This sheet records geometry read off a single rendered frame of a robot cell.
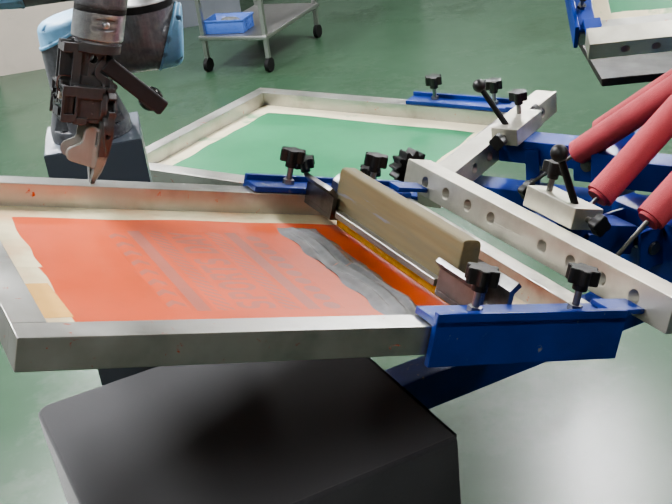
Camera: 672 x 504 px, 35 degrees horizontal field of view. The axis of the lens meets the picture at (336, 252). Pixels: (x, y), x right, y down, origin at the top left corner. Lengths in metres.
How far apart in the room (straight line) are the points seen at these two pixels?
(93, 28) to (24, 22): 6.22
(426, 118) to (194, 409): 1.25
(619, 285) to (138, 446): 0.71
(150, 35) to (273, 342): 0.93
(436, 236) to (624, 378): 1.93
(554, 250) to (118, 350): 0.74
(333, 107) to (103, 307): 1.60
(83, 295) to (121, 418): 0.38
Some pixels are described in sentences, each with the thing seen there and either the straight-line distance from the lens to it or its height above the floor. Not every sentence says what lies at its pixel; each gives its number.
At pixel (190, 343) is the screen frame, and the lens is 1.14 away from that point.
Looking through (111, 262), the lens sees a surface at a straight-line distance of 1.42.
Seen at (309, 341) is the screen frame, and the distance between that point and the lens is 1.20.
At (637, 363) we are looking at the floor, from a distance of 3.40.
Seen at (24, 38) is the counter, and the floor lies 0.23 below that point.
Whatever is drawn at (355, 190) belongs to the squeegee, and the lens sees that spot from 1.65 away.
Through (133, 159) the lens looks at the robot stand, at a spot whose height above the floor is 1.16.
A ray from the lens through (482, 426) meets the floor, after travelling 3.13.
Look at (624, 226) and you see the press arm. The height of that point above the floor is 1.06.
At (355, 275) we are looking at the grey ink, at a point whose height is 1.14.
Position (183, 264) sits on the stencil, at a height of 1.21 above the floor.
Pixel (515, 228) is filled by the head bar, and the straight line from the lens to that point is 1.68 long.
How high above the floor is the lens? 1.81
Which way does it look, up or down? 25 degrees down
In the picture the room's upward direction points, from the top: 8 degrees counter-clockwise
